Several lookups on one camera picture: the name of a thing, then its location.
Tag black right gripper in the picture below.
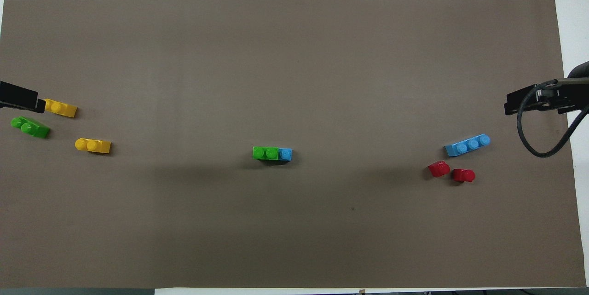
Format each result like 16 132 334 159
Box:
504 78 589 116

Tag red single-stud toy block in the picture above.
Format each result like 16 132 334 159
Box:
452 168 476 183
428 161 451 178

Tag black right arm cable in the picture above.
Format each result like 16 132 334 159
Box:
516 81 589 158

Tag green two-stud toy block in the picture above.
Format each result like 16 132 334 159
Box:
253 146 279 161
11 116 50 139

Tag brown table mat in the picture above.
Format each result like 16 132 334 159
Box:
0 0 587 289

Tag yellow two-stud toy block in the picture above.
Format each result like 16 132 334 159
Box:
75 138 112 154
44 98 78 118

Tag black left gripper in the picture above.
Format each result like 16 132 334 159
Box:
0 81 46 114

